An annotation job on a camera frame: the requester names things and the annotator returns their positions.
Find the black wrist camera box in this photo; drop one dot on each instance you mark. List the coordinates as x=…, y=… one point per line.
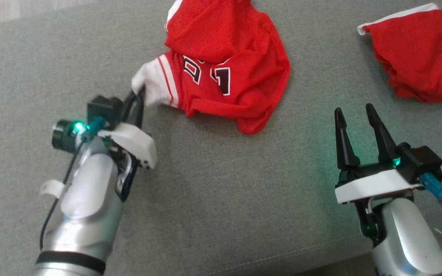
x=420, y=161
x=104, y=111

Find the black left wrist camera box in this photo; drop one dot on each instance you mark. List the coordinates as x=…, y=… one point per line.
x=104, y=111

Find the red shorts with white trim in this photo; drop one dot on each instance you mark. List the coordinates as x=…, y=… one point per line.
x=420, y=53

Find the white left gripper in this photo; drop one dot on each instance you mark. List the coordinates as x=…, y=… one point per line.
x=138, y=147

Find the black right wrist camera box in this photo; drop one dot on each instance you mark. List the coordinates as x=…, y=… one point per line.
x=420, y=161

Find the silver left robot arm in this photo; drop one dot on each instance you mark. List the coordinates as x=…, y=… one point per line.
x=86, y=207

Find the red and white jersey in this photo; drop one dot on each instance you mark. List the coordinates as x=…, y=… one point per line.
x=225, y=57

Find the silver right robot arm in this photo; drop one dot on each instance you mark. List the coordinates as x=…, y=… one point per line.
x=409, y=237

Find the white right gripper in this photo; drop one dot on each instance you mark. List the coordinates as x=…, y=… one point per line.
x=374, y=184

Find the grey sofa seat cushion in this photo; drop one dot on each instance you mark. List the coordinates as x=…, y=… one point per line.
x=225, y=191

